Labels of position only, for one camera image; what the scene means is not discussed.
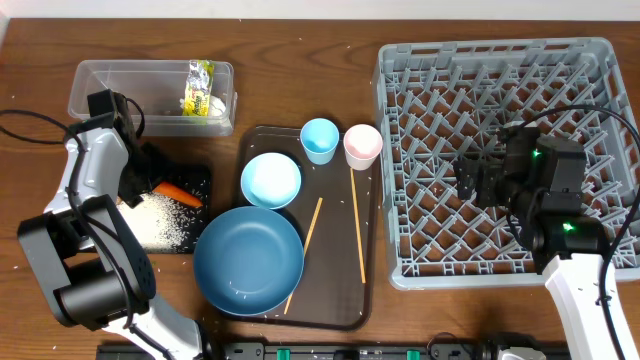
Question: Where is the white rice pile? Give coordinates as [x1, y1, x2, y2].
[115, 175, 211, 253]

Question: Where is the wooden chopstick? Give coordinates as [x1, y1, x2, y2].
[283, 197, 324, 315]
[350, 168, 366, 284]

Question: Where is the yellow foil snack wrapper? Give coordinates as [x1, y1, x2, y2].
[182, 60, 215, 117]

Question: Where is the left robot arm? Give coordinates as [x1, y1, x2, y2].
[17, 89, 219, 359]

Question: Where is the white napkin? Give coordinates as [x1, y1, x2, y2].
[208, 96, 226, 117]

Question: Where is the light blue cup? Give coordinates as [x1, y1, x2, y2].
[300, 118, 340, 165]

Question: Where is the dark blue plate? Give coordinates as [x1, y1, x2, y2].
[193, 206, 304, 316]

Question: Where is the clear plastic bin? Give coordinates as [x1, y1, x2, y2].
[67, 60, 237, 137]

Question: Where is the orange carrot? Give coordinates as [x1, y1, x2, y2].
[153, 182, 203, 208]

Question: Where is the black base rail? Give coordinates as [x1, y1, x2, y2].
[95, 343, 571, 360]

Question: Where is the black tray bin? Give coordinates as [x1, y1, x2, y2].
[115, 162, 213, 255]

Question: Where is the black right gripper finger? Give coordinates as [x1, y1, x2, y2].
[453, 155, 500, 169]
[454, 168, 478, 200]

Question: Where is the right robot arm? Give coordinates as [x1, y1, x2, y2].
[453, 127, 639, 359]

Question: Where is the brown serving tray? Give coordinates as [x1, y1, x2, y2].
[232, 126, 380, 331]

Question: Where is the light blue bowl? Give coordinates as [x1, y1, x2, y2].
[240, 152, 302, 210]

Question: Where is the grey dishwasher rack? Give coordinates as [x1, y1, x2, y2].
[373, 38, 639, 290]

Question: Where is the pink cup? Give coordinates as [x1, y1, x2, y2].
[343, 124, 383, 171]

